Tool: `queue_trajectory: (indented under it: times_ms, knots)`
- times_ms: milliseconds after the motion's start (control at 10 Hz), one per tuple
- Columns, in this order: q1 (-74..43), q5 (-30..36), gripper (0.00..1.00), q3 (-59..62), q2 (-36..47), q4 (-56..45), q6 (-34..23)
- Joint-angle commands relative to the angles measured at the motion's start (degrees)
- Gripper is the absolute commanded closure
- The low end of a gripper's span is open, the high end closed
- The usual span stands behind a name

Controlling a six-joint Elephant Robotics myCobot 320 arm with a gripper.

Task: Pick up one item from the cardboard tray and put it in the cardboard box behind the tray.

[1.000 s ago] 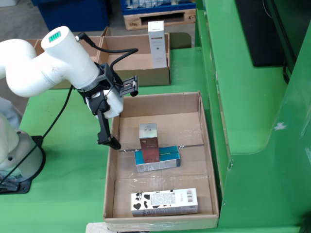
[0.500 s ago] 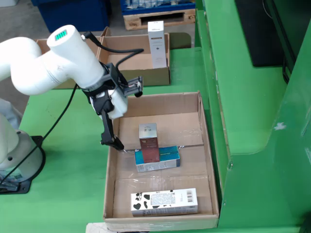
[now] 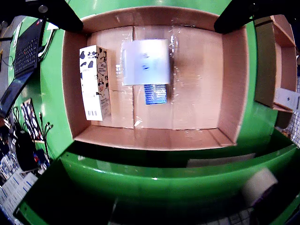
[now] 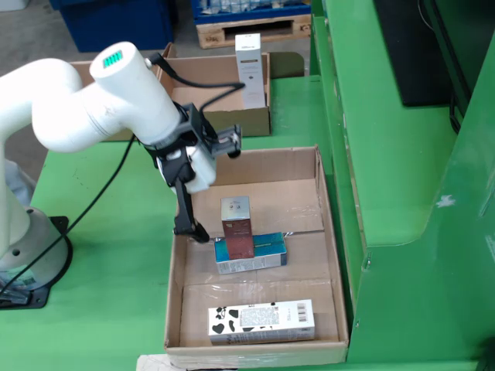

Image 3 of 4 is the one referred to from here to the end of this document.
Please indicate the copper carton with white end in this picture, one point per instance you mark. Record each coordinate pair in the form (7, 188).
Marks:
(146, 61)

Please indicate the white cow print carton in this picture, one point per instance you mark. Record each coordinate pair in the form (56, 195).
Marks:
(91, 93)

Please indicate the beige tape roll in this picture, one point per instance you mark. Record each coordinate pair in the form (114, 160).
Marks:
(257, 187)

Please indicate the black laptop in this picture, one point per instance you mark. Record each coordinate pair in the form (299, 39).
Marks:
(23, 54)

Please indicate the flat cow print card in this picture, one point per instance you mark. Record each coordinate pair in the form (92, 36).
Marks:
(30, 119)

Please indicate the shallow cardboard tray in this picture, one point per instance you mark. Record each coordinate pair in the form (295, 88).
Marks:
(152, 138)

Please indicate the teal holographic carton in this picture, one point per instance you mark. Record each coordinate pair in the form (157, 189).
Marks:
(155, 93)

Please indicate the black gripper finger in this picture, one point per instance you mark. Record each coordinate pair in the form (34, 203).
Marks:
(58, 11)
(236, 16)

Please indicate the black desktop device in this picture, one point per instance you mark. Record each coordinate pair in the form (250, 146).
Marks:
(25, 150)

